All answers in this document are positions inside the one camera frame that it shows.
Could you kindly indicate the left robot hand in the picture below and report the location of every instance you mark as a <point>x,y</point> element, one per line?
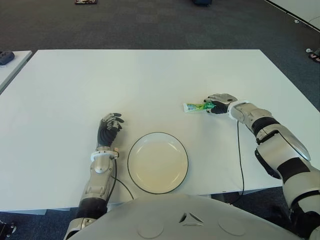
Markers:
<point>106,136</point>

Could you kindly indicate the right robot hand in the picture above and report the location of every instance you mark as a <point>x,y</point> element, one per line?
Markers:
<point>223,98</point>

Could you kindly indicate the green white toothpaste tube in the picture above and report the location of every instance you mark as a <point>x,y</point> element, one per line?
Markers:
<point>192,107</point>

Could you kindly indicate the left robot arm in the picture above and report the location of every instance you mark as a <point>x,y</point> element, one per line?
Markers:
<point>100,167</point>

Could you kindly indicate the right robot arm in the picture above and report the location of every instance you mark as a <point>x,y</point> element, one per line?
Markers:
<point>280,152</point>

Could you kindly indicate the white plate black rim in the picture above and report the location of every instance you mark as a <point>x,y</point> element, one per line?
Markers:
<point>157,162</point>

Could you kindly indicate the white round floor object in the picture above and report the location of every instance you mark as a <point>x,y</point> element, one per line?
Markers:
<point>308,50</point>

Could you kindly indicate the dark blue floor object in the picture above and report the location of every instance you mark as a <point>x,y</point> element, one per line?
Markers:
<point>202,2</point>

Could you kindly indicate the foot in sandal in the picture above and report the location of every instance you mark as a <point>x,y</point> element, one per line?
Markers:
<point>315,58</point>

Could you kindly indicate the grey trouser leg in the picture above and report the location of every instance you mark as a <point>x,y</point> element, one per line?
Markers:
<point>317,52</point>

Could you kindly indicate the silver robot torso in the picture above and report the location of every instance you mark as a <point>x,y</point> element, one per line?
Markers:
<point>175,220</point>

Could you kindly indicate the white side table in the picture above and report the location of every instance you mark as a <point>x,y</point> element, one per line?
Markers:
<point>18,63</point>

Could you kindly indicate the white table black edge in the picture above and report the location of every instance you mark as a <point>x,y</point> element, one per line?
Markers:
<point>297,6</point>

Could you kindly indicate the dark game controller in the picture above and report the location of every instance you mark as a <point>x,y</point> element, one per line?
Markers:
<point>6,56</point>

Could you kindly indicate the black office chair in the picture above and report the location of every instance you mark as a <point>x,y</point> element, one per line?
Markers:
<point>280,215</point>

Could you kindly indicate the black wheeled base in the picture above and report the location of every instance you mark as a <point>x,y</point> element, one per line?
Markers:
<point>7,228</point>

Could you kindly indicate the red black floor item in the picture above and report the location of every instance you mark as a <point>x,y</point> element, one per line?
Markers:
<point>86,1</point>

